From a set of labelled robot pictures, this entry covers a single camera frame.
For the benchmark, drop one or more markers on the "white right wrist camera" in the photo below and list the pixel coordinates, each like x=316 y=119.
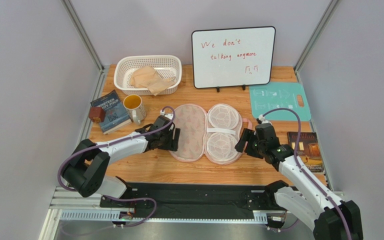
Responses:
x=261 y=120

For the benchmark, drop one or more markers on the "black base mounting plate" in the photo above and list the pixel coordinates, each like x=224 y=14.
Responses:
x=195 y=201

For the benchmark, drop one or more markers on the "floral cream mug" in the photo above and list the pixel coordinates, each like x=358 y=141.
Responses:
x=135 y=106

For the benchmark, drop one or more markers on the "beige bra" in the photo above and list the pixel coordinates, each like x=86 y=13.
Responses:
x=147 y=77

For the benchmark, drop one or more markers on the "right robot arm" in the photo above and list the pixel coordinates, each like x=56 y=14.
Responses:
x=327 y=215

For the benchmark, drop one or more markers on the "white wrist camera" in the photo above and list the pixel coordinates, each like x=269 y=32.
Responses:
x=261 y=120
x=167 y=113

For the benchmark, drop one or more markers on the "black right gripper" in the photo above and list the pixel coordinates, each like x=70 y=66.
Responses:
x=248 y=143

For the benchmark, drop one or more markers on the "white plastic perforated basket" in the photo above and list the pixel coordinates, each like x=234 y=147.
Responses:
x=165 y=65

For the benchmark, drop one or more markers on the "blue paperback book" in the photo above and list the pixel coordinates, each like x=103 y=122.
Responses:
x=116 y=115

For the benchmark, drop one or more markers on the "dark hardcover book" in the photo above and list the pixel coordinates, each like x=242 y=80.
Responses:
x=307 y=149

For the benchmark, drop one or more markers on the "floral mesh laundry bag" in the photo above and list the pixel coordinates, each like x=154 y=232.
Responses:
x=213 y=133

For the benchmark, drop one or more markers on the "teal folding board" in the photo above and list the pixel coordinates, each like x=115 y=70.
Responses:
x=274 y=95

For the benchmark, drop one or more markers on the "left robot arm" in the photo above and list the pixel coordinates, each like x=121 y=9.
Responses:
x=85 y=170

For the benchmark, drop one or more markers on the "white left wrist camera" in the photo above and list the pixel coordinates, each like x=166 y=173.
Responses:
x=167 y=113

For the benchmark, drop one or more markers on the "aluminium frame rail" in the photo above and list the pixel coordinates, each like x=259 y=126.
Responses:
x=75 y=207

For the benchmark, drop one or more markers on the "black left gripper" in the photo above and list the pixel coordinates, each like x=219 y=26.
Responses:
x=173 y=144

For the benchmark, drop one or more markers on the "small red-brown cube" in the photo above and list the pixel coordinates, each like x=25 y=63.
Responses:
x=97 y=114

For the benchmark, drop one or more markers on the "white dry-erase board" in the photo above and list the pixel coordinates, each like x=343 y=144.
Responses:
x=234 y=57

